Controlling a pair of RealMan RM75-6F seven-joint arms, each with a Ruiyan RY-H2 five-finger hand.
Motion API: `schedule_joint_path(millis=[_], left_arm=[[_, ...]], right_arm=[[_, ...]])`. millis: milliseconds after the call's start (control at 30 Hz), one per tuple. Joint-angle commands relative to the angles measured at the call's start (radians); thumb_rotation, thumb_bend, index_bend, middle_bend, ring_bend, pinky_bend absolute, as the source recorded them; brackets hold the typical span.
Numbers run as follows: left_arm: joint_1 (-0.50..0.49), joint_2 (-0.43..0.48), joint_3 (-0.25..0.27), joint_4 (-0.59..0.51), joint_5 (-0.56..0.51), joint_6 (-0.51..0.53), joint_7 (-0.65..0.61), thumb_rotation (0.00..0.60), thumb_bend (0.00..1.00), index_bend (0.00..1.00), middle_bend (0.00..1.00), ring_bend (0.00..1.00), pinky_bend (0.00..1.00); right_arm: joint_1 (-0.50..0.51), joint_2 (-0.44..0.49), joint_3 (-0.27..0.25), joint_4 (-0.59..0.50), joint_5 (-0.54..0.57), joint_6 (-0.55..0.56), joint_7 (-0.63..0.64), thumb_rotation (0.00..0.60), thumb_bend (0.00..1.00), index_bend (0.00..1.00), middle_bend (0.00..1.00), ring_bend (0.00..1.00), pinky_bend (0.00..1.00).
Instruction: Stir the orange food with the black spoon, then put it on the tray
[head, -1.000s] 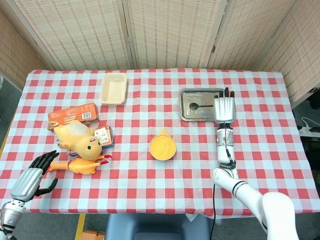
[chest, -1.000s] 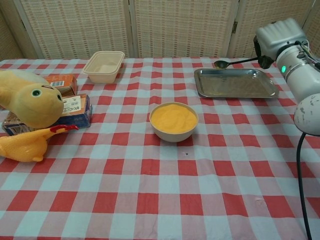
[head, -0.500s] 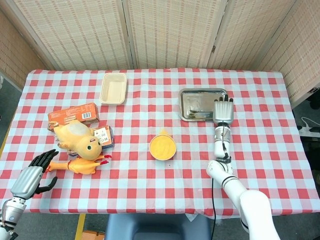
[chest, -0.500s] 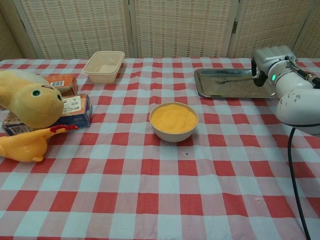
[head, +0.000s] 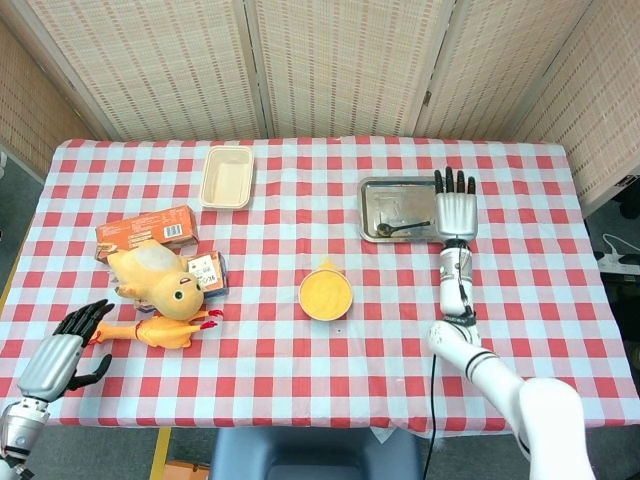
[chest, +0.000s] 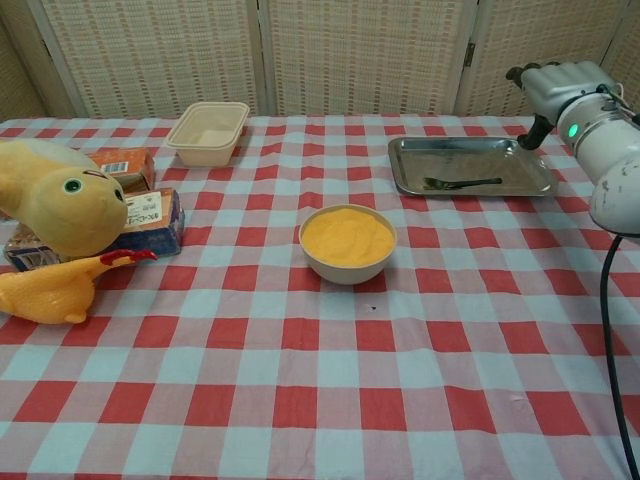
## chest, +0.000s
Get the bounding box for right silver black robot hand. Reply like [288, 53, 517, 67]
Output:
[505, 60, 619, 151]

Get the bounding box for black spoon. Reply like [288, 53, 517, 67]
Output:
[423, 176, 503, 192]

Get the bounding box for metal tray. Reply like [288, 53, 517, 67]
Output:
[387, 136, 560, 199]

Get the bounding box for off-white round bowl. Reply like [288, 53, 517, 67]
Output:
[298, 203, 398, 286]

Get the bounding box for beige plastic container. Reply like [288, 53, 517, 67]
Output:
[164, 101, 251, 168]

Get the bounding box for red white checkered tablecloth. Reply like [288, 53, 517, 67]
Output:
[0, 114, 640, 480]

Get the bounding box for woven beige folding screen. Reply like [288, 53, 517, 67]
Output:
[0, 0, 640, 121]

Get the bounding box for orange and blue carton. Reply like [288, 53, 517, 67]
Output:
[3, 187, 186, 273]

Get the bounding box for small orange cardboard box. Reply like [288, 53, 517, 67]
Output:
[87, 148, 157, 194]

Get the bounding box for yellow plush toy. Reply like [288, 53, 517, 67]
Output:
[0, 138, 129, 256]

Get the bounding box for yellow rubber chicken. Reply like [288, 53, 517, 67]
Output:
[0, 248, 158, 326]

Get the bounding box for thin coloured wrist wires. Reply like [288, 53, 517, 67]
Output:
[597, 82, 640, 119]

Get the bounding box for thick black cable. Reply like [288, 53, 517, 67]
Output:
[599, 234, 640, 480]

